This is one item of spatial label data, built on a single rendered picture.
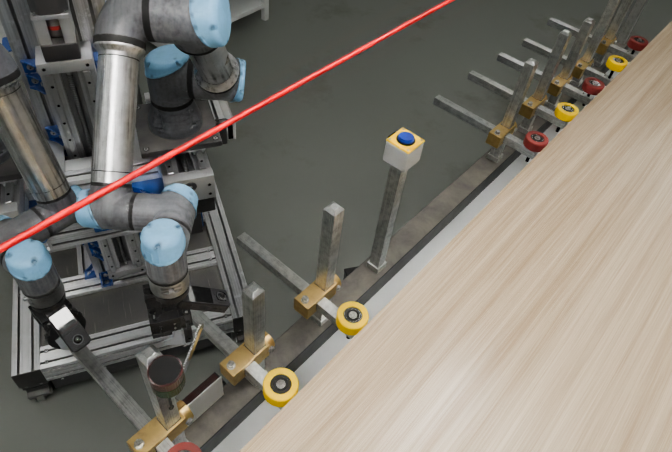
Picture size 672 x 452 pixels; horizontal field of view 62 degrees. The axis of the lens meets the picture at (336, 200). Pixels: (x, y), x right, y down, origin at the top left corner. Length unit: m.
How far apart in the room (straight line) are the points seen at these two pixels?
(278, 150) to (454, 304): 1.88
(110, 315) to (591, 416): 1.65
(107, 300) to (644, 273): 1.84
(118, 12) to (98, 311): 1.41
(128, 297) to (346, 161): 1.42
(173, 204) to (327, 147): 2.16
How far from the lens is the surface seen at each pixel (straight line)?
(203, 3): 1.13
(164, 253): 1.02
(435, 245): 1.97
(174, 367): 1.06
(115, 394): 1.40
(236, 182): 2.97
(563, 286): 1.65
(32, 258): 1.24
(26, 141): 1.27
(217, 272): 2.34
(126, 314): 2.29
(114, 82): 1.15
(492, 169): 2.20
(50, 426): 2.39
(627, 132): 2.29
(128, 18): 1.15
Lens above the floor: 2.10
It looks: 46 degrees down
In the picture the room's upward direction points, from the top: 7 degrees clockwise
